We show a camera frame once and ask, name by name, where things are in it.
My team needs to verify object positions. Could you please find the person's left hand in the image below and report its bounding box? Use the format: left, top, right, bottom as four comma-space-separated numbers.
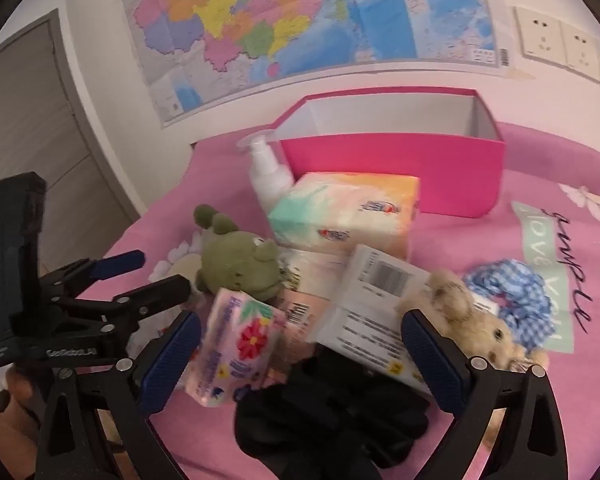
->
0, 366, 41, 441

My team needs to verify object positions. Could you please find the blue gingham scrunchie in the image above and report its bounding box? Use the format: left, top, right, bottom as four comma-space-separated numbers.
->
463, 259, 555, 352

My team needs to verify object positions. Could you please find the tan teddy bear plush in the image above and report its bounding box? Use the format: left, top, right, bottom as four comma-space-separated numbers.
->
396, 270, 550, 373

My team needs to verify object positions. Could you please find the pink floral tissue pack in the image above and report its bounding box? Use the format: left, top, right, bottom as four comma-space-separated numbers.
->
185, 288, 286, 408

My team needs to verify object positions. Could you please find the black cloth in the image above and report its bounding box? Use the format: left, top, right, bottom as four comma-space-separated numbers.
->
234, 349, 429, 479

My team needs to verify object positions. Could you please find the pink storage box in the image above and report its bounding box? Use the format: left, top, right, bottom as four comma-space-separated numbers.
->
271, 87, 505, 218

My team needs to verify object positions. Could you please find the white wall socket panel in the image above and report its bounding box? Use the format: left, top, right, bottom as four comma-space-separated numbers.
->
514, 6, 600, 82

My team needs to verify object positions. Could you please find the left forearm orange sleeve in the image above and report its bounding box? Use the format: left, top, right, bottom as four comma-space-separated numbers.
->
0, 418, 36, 479

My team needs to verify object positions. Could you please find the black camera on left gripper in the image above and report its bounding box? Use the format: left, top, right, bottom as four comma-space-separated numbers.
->
0, 172, 46, 337

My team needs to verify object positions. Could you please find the white wet wipes pack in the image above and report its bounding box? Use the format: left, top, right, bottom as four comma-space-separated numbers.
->
308, 244, 429, 394

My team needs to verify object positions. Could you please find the white pump bottle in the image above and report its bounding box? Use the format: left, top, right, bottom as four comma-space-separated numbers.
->
237, 129, 294, 214

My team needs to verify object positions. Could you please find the green frog plush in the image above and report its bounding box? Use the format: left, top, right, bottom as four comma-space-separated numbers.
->
194, 204, 283, 302

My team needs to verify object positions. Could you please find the pastel tissue pack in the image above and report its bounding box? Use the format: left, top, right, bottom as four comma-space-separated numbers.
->
268, 172, 420, 259

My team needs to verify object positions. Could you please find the colourful wall map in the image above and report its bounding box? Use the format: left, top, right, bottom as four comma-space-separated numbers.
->
121, 0, 508, 124

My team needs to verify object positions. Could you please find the grey door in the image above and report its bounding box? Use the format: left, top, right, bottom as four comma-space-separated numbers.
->
0, 11, 140, 270

